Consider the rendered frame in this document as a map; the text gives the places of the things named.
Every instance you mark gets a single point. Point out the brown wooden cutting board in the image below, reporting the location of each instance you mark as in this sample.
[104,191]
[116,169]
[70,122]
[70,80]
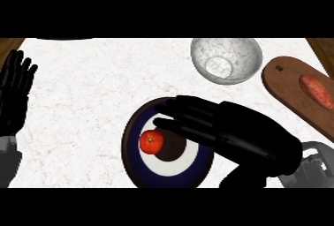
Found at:
[287,88]

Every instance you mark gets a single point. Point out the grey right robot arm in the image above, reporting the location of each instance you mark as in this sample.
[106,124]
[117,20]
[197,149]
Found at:
[314,173]

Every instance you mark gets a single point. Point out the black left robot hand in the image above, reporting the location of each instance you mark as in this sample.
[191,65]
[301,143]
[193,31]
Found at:
[14,88]

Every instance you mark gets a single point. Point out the reddish sweet potato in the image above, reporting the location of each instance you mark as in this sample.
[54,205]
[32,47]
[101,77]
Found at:
[317,91]

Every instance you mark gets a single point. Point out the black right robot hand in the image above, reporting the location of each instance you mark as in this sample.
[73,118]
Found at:
[243,138]

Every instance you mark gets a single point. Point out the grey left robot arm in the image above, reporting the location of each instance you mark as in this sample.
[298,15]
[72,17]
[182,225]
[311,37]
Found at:
[9,164]

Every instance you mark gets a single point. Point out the red round fruit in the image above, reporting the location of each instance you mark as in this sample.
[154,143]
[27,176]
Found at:
[150,142]

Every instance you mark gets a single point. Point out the grey marbled bowl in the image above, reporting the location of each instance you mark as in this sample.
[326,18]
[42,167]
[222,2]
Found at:
[237,57]

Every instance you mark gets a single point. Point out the blue white brown plate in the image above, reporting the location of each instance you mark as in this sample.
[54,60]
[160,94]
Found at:
[173,170]

